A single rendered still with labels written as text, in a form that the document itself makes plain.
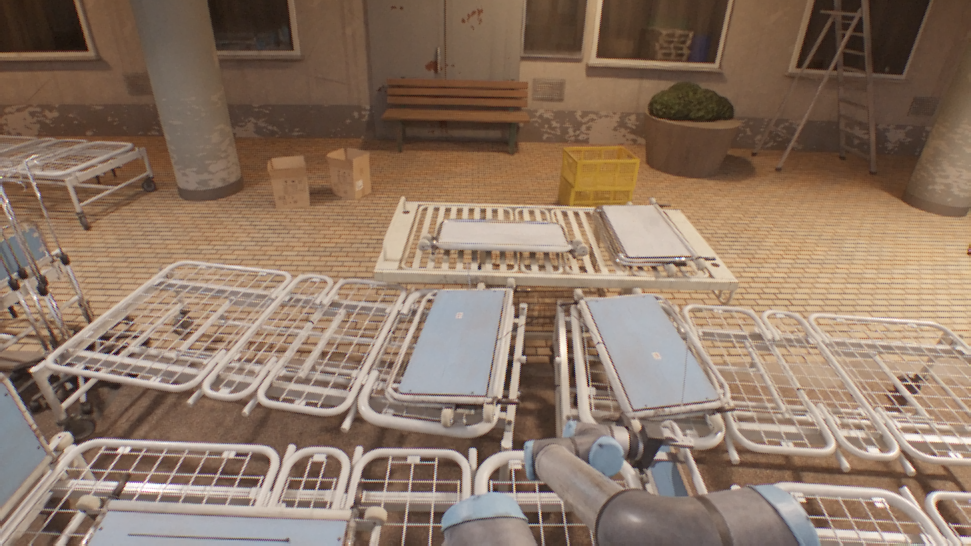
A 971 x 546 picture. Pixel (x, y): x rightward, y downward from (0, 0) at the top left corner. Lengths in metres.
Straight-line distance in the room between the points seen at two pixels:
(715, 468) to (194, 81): 4.80
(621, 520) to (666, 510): 0.06
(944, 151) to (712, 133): 2.32
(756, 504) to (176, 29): 4.91
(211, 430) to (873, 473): 3.13
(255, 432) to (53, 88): 6.80
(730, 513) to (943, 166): 6.17
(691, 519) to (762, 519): 0.09
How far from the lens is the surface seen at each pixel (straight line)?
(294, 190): 4.80
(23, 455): 2.12
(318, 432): 2.57
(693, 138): 5.87
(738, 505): 0.76
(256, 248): 4.23
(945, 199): 6.82
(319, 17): 6.78
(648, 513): 0.73
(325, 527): 1.58
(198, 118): 5.12
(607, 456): 1.26
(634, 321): 2.32
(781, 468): 2.75
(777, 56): 7.64
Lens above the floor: 1.89
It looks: 28 degrees down
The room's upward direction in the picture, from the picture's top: 2 degrees clockwise
